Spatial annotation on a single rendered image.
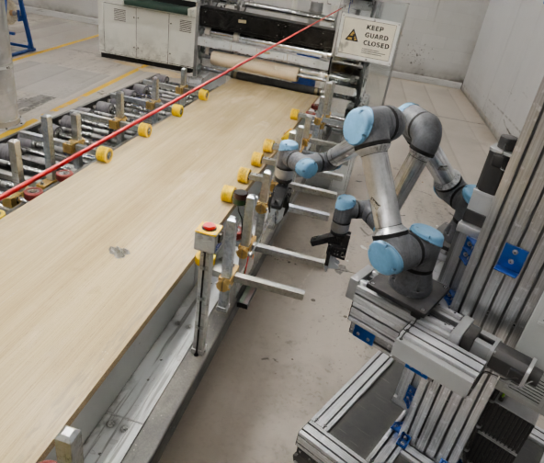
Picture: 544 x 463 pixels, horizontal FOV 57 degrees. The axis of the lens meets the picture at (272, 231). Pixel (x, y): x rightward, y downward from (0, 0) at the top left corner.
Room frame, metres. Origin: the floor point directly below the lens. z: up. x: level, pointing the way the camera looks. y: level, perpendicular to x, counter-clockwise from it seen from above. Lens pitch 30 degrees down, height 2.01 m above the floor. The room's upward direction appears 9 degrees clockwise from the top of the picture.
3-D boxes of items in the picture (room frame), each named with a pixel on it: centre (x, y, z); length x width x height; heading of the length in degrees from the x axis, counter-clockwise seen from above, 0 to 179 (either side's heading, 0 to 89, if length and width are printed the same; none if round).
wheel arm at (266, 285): (1.61, 0.05, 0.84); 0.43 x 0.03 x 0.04; 80
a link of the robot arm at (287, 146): (1.88, -0.01, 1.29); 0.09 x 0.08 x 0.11; 38
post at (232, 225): (1.59, 0.15, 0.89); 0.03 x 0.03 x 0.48; 80
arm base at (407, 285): (1.47, -0.51, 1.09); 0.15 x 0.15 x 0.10
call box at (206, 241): (1.33, 0.19, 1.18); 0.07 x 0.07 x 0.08; 80
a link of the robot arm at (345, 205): (1.81, -0.28, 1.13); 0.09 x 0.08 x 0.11; 112
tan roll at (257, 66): (4.50, 0.18, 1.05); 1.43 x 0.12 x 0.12; 80
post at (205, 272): (1.33, 0.20, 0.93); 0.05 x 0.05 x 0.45; 80
